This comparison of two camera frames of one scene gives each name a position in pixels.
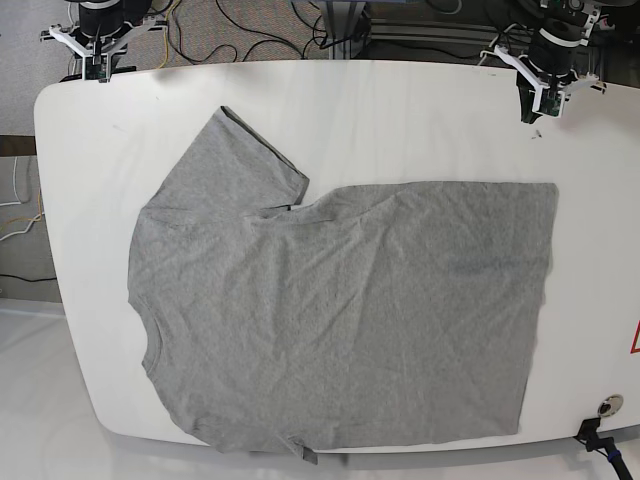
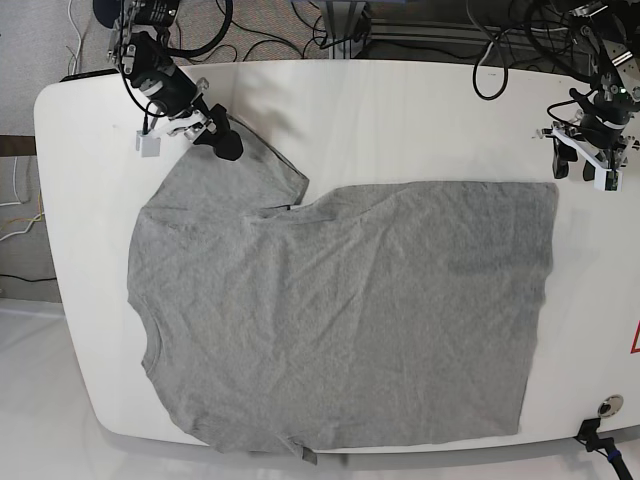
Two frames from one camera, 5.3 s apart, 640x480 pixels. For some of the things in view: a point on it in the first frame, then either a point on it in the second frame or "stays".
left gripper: [550, 97] to [613, 160]
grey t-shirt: [365, 316] stays
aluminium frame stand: [349, 28] stays
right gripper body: [96, 51] to [174, 110]
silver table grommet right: [610, 405] stays
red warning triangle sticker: [635, 347] stays
